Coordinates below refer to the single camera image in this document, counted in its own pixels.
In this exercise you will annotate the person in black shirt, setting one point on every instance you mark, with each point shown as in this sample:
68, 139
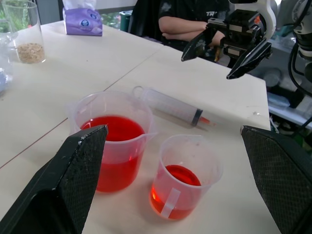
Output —
180, 9

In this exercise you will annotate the large beaker with red liquid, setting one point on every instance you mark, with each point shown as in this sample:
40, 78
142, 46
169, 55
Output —
122, 170

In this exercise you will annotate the clear plastic bag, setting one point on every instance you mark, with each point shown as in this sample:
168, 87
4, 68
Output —
6, 61

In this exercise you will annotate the clear plastic syringe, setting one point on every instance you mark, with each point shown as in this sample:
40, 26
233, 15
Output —
170, 104

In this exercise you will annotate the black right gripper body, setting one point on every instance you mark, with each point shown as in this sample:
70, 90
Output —
241, 31

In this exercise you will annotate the purple tissue pack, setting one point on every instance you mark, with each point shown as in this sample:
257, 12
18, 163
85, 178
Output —
83, 24

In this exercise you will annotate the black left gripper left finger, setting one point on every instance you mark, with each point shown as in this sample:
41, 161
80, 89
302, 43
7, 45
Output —
61, 175

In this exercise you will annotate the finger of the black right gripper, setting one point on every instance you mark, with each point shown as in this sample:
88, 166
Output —
197, 45
251, 59

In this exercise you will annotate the small beaker with red liquid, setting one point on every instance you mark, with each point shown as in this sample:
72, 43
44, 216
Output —
175, 204

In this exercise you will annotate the glass jar with grains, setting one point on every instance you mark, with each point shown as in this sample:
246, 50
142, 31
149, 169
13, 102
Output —
30, 52

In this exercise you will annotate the dark green bottle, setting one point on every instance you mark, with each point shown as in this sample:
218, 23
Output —
124, 22

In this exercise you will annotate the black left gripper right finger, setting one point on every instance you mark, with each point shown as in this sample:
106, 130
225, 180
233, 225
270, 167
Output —
285, 175

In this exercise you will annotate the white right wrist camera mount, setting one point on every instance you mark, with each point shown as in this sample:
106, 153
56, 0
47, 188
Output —
268, 14

